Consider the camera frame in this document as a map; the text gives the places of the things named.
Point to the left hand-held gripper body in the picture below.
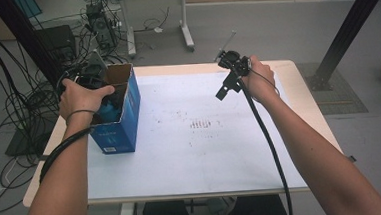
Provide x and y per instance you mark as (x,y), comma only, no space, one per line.
(93,73)

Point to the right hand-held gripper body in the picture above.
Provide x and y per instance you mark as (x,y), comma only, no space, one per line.
(237,63)

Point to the blue bottle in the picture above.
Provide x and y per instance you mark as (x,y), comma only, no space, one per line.
(109,113)

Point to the blue cardboard box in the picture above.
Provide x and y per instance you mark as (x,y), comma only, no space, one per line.
(121,135)

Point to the person's left hand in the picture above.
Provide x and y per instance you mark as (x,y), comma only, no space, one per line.
(78,99)

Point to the person's right hand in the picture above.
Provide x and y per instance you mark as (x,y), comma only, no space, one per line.
(262,81)

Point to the black wrist band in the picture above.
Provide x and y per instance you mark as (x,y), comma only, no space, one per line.
(78,111)

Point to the black box device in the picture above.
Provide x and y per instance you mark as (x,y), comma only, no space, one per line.
(57,42)

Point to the computer tower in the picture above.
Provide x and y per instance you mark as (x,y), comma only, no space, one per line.
(101,26)

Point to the white standing desk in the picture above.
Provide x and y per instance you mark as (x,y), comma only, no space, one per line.
(186,24)

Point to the white paper sheet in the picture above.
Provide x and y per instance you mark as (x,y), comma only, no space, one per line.
(198,160)

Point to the grey floor mat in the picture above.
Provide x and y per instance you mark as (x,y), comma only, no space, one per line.
(345,101)

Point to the person's right leg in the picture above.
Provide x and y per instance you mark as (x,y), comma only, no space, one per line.
(256,210)

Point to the black metal stand post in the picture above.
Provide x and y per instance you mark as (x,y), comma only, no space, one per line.
(23,34)
(350,24)

